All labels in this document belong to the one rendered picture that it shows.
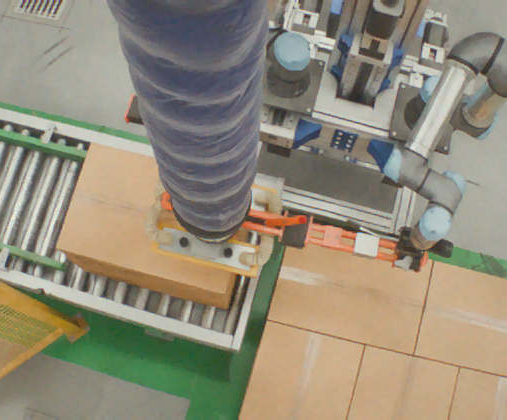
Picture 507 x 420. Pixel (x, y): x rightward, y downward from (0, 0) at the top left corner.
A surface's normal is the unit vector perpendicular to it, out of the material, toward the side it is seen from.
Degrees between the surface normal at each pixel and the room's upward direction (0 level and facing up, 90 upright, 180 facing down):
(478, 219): 0
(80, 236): 0
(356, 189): 0
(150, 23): 79
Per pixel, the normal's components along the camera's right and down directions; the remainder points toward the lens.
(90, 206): 0.01, -0.29
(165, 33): -0.16, 0.92
